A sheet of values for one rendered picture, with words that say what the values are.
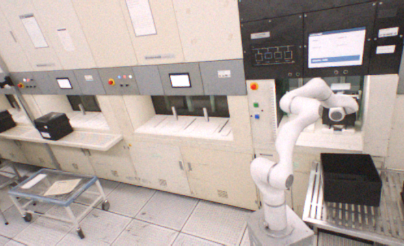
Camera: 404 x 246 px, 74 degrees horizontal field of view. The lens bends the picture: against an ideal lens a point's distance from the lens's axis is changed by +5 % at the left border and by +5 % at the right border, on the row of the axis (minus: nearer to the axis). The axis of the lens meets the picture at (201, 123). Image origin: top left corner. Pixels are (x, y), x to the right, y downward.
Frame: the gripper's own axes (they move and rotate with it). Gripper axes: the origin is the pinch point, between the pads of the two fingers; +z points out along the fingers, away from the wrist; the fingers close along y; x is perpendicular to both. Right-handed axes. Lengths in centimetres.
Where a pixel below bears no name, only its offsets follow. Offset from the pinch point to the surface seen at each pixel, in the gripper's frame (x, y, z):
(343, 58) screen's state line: 31.8, 1.3, -18.5
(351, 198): -39, 10, -60
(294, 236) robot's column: -44, -16, -93
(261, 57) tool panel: 37, -48, -19
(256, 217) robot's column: -44, -39, -87
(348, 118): -19.3, 6.8, 3.2
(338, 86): 2.9, -0.7, 11.0
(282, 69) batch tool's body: 27.5, -34.0, -18.7
